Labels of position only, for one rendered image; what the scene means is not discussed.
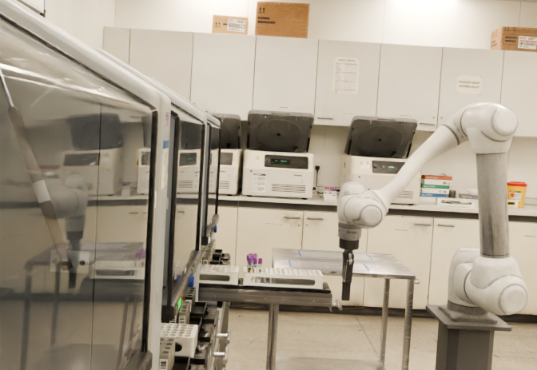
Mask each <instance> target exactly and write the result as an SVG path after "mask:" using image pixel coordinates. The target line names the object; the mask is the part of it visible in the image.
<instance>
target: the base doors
mask: <svg viewBox="0 0 537 370"><path fill-rule="evenodd" d="M217 214H218V215H219V221H218V223H217V232H216V233H214V239H216V248H215V249H223V253H230V254H229V255H230V256H231V266H239V269H240V272H239V278H243V276H244V267H247V260H246V257H247V254H249V253H252V254H254V253H257V267H258V259H259V258H262V264H261V267H262V268H271V267H272V248H278V249H308V250H324V251H339V252H343V251H344V249H341V248H340V247H339V239H340V237H338V223H339V222H338V216H337V213H326V212H310V211H304V212H303V211H292V210H278V209H250V208H238V220H237V208H233V207H218V213H217ZM303 214H304V220H303ZM285 216H286V217H300V219H288V218H284V217H285ZM308 217H309V218H322V219H323V220H307V218H308ZM265 223H278V225H265ZM415 223H417V224H430V225H431V226H428V225H415ZM306 224H308V226H306ZM438 224H440V225H454V227H446V226H438ZM297 225H300V227H298V226H297ZM508 225H509V246H510V254H511V255H512V256H513V257H514V258H515V259H516V260H517V261H518V265H519V270H520V273H521V276H522V278H523V282H524V283H525V284H526V286H527V293H528V300H527V304H526V306H525V308H524V309H523V310H522V311H520V312H518V313H515V314H530V315H537V238H536V237H523V235H534V236H537V223H523V222H508ZM302 228H303V234H302ZM394 229H409V232H401V231H394ZM367 235H368V238H367ZM236 239H237V250H236ZM359 240H360V241H359V248H358V249H357V250H355V249H354V250H353V252H354V253H385V254H392V255H393V256H394V257H395V258H396V259H397V260H398V261H399V262H400V263H402V264H403V265H404V266H405V267H406V268H407V269H409V270H410V271H411V272H412V273H413V274H415V275H416V279H418V280H419V281H420V283H419V284H414V295H413V307H412V308H414V309H426V305H428V304H430V305H440V304H447V302H448V274H449V268H450V263H451V259H452V258H453V256H454V254H455V252H456V251H457V250H459V249H460V248H478V249H480V245H479V221H475V220H460V219H444V218H430V217H402V216H387V215H385V216H384V219H383V220H382V221H381V223H380V224H379V225H377V226H376V227H375V228H372V229H362V233H361V238H360V239H359ZM301 241H302V248H301ZM366 247H367V250H366ZM235 254H236V264H235ZM430 262H431V263H430ZM429 273H430V274H429ZM323 276H324V277H323V282H327V283H328V286H329V288H330V289H331V291H332V303H336V300H339V302H340V304H341V305H350V306H367V307H383V298H384V278H371V277H352V283H351V288H350V300H341V293H342V281H343V279H342V277H341V276H325V275H323ZM428 284H429V285H428ZM407 285H408V280H403V279H390V290H389V302H388V307H389V308H406V296H407ZM363 297H364V298H363Z"/></svg>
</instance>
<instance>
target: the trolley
mask: <svg viewBox="0 0 537 370"><path fill-rule="evenodd" d="M342 253H343V252H339V251H324V250H308V249H278V248H272V268H278V269H309V270H320V271H321V272H322V274H323V275H325V276H341V277H342V263H343V256H342ZM353 254H354V259H353V260H354V265H353V270H352V276H353V277H371V278H384V298H383V309H382V321H381V334H380V357H379V360H349V359H332V358H315V357H299V356H276V340H277V326H278V312H279V305H278V304H269V315H268V342H267V356H266V370H386V369H385V367H384V362H385V349H386V337H387V326H388V302H389V290H390V279H403V280H408V285H407V296H406V309H405V320H404V342H403V354H402V366H401V370H408V364H409V352H410V341H411V329H412V307H413V295H414V284H419V283H420V281H419V280H418V279H416V275H415V274H413V273H412V272H411V271H410V270H409V269H407V268H406V267H405V266H404V265H403V264H402V263H400V262H399V261H398V260H397V259H396V258H395V257H394V256H393V255H392V254H385V253H354V252H353Z"/></svg>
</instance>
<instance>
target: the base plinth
mask: <svg viewBox="0 0 537 370"><path fill-rule="evenodd" d="M341 306H342V308H343V309H342V310H339V308H338V307H335V306H332V312H331V311H330V309H329V307H323V306H306V305H290V304H279V311H283V312H315V313H332V314H349V315H366V316H382V309H383V307H367V306H350V305H341ZM229 308H233V309H250V310H266V311H269V304H258V303H243V304H242V303H241V302H230V306H229ZM388 316H398V317H405V308H388ZM412 317H415V318H432V319H435V317H434V316H433V315H432V314H431V313H430V312H429V311H428V310H427V309H414V308H413V309H412ZM497 317H499V318H500V319H501V320H503V321H504V322H514V323H530V324H537V315H530V314H511V315H502V316H500V315H497Z"/></svg>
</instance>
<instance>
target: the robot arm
mask: <svg viewBox="0 0 537 370"><path fill-rule="evenodd" d="M517 127H518V118H517V116H516V114H515V112H514V111H513V110H512V109H510V108H509V107H507V106H506V105H503V104H500V103H495V102H485V103H483V102H476V103H473V104H470V105H467V106H465V107H464V108H462V109H461V110H460V111H458V112H457V113H455V114H453V115H452V116H451V117H449V118H448V119H447V120H446V121H445V122H444V123H443V124H442V125H441V126H440V127H439V128H438V129H437V130H436V131H435V132H434V133H433V134H432V135H431V136H430V137H429V138H428V139H427V140H426V141H425V142H424V143H423V144H422V145H421V146H420V147H419V148H418V149H417V150H416V151H415V152H414V153H413V154H412V155H411V156H410V157H409V158H408V160H407V161H406V163H405V164H404V166H403V167H402V168H401V170H400V171H399V172H398V173H397V174H396V176H395V177H394V179H393V180H392V181H391V182H390V183H389V184H387V185H386V186H384V187H383V188H382V189H378V190H373V189H370V190H369V191H366V192H365V191H364V187H363V185H362V184H360V183H356V182H347V183H344V184H342V186H341V188H340V192H339V196H338V202H337V216H338V222H339V223H338V237H340V239H339V247H340V248H341V249H344V252H343V253H342V256H343V263H342V279H343V281H342V293H341V300H350V288H351V283H352V270H353V265H354V260H353V259H354V254H353V250H354V249H355V250H357V249H358V248H359V241H360V240H359V239H360V238H361V233H362V229H372V228H375V227H376V226H377V225H379V224H380V223H381V221H382V220H383V219H384V216H385V215H386V214H387V213H388V207H389V205H390V204H391V203H392V202H393V201H394V200H395V199H396V198H397V197H398V196H399V195H400V194H401V193H402V192H403V191H404V190H405V188H406V187H407V186H408V185H409V183H410V182H411V181H412V179H413V178H414V177H415V176H416V174H417V173H418V172H419V171H420V170H421V169H422V168H423V167H424V166H425V165H426V164H427V163H428V162H429V161H430V160H431V159H432V158H434V157H436V156H438V155H440V154H441V153H444V152H446V151H448V150H449V149H453V148H455V147H456V146H457V145H460V144H461V143H463V142H465V141H469V142H470V145H471V149H472V151H473V152H474V153H476V170H477V189H478V208H479V245H480V249H478V248H460V249H459V250H457V251H456V252H455V254H454V256H453V258H452V259H451V263H450V268H449V274H448V284H447V293H448V296H447V304H440V305H438V309H439V310H441V311H443V312H444V313H445V314H446V315H447V316H448V317H449V318H450V320H451V321H454V322H461V321H462V322H478V323H491V324H497V322H498V320H497V319H496V318H494V317H493V316H491V315H490V314H489V313H488V312H490V313H493V314H495V315H500V316H502V315H511V314H515V313H518V312H520V311H522V310H523V309H524V308H525V306H526V304H527V300H528V293H527V286H526V284H525V283H524V282H523V278H522V276H521V273H520V270H519V265H518V261H517V260H516V259H515V258H514V257H513V256H512V255H511V254H510V246H509V225H508V204H507V164H506V152H507V151H508V150H509V149H510V146H511V140H512V138H513V135H514V134H515V132H516V130H517Z"/></svg>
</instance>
